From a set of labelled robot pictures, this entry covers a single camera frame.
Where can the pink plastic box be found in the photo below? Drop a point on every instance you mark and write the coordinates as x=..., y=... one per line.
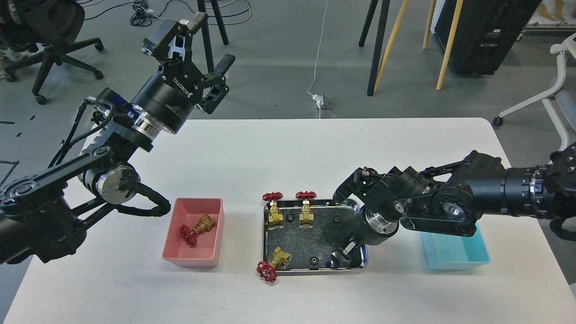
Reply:
x=206, y=252

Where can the black gear bottom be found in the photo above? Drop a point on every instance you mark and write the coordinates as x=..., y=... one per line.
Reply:
x=314, y=261

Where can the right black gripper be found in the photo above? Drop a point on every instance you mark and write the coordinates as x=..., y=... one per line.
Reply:
x=365, y=227

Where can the white chair frame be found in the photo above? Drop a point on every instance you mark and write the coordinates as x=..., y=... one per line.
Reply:
x=562, y=90

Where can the wooden leg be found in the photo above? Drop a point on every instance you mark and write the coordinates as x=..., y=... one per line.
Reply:
x=390, y=43
x=451, y=38

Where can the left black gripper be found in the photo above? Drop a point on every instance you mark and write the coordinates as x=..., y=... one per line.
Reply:
x=170, y=94

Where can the white power adapter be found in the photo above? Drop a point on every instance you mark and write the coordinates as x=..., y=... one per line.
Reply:
x=319, y=100

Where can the brass valve red wheel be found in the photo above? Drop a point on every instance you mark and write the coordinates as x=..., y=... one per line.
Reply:
x=190, y=235

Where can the brass valve top middle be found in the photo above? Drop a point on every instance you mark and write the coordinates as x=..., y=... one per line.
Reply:
x=306, y=216

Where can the brass valve bottom left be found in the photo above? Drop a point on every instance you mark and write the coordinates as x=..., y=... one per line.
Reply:
x=267, y=270

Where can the black office chair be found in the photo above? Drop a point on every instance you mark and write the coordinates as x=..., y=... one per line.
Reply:
x=48, y=29

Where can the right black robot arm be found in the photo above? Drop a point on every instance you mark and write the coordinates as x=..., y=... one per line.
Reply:
x=449, y=199

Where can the wooden leg left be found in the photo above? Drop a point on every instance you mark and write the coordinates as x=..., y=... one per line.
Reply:
x=390, y=43

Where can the brass valve top left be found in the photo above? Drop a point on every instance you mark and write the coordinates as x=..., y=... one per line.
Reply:
x=274, y=217

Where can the blue plastic box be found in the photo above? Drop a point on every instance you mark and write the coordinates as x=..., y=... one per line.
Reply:
x=448, y=252

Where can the black cabinet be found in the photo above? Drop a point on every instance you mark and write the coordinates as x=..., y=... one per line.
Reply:
x=485, y=34

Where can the metal tray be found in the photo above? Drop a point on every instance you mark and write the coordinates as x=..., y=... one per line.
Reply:
x=320, y=240

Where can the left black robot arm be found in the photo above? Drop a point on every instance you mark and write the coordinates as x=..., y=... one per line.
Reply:
x=48, y=214

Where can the wooden leg right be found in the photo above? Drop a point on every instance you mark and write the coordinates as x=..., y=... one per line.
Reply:
x=451, y=38

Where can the black stand leg right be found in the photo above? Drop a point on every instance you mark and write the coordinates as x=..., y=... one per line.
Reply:
x=379, y=39

